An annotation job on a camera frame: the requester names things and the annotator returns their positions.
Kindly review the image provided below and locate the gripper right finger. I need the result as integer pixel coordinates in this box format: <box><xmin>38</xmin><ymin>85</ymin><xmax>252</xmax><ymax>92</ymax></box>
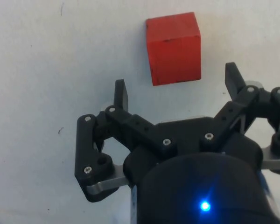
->
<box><xmin>199</xmin><ymin>62</ymin><xmax>280</xmax><ymax>160</ymax></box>

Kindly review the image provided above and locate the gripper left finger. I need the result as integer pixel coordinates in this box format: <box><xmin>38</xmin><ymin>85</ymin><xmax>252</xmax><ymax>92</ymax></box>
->
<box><xmin>74</xmin><ymin>79</ymin><xmax>178</xmax><ymax>203</ymax></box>

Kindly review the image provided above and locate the red cube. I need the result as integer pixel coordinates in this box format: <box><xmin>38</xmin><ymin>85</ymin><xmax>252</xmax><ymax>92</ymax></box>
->
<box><xmin>145</xmin><ymin>12</ymin><xmax>202</xmax><ymax>87</ymax></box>

